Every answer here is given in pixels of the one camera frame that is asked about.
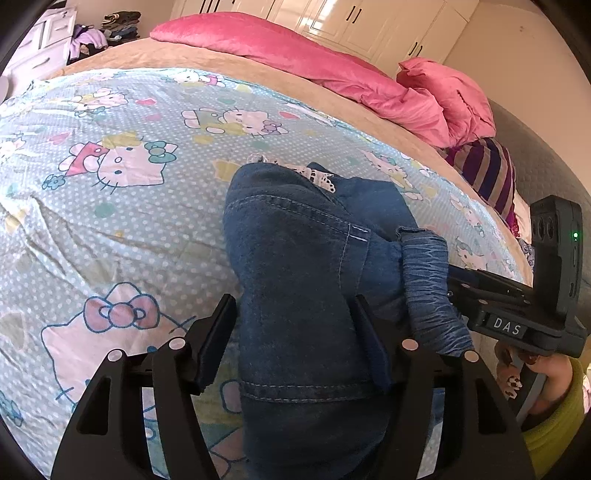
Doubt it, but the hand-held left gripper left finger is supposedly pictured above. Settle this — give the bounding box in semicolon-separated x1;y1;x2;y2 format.
51;293;238;480

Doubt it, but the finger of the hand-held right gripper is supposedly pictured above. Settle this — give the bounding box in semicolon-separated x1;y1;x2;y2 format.
445;266;533;320

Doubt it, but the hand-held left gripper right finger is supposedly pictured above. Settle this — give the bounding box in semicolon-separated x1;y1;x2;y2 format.
353;294;536;480

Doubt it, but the blue denim garment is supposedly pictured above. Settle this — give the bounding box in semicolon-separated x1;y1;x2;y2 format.
223;154;474;480

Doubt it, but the person's right forearm green sleeve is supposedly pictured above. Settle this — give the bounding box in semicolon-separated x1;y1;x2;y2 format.
522;357;591;469

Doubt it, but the person's right hand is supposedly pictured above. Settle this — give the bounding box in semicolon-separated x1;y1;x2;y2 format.
493;342;577;414

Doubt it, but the striped purple pillow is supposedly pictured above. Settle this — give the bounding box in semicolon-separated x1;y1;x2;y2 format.
445;137;518;222

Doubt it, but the grey quilted headboard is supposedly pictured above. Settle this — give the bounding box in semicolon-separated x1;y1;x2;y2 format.
487;99;591;217

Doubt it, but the cartoon cat printed bedsheet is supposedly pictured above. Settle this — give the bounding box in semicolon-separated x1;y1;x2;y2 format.
0;68;527;462

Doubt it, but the white wardrobe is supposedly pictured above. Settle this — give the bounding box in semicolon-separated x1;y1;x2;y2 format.
171;0;481;79

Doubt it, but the pink duvet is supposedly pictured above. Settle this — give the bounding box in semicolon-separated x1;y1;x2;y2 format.
150;13;497;148

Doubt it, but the pile of clothes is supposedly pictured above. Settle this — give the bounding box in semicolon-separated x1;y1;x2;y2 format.
67;11;141;61

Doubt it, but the white drawer dresser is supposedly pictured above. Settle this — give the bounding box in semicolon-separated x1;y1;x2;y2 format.
0;7;79;93

